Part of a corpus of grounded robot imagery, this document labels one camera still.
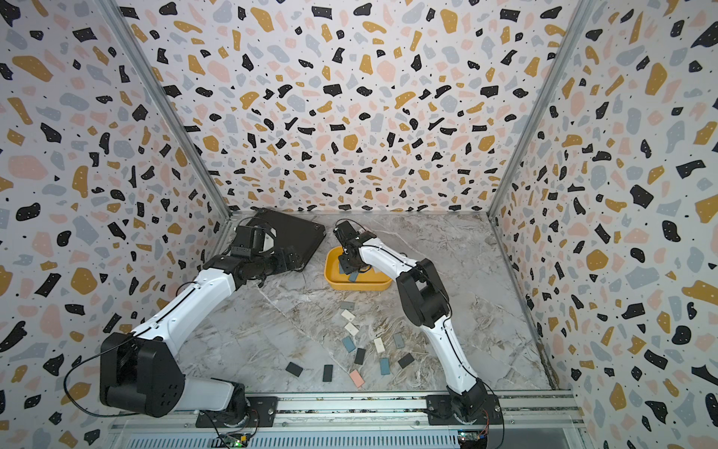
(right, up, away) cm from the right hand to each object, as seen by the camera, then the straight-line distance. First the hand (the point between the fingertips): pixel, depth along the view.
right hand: (353, 263), depth 101 cm
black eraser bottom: (-6, -30, -22) cm, 37 cm away
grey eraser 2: (+15, -23, -14) cm, 31 cm away
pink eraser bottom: (+3, -31, -22) cm, 38 cm away
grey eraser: (-2, -14, -7) cm, 15 cm away
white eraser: (+1, -20, -13) cm, 24 cm away
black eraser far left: (-16, -29, -20) cm, 39 cm away
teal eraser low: (0, -24, -15) cm, 28 cm away
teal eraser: (+1, -4, -7) cm, 8 cm away
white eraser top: (-1, -16, -9) cm, 19 cm away
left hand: (-17, +3, -16) cm, 24 cm away
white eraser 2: (+10, -24, -16) cm, 30 cm away
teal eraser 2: (+11, -28, -20) cm, 36 cm away
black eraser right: (+17, -27, -18) cm, 37 cm away
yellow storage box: (+6, -6, +1) cm, 9 cm away
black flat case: (-21, +10, +9) cm, 25 cm away
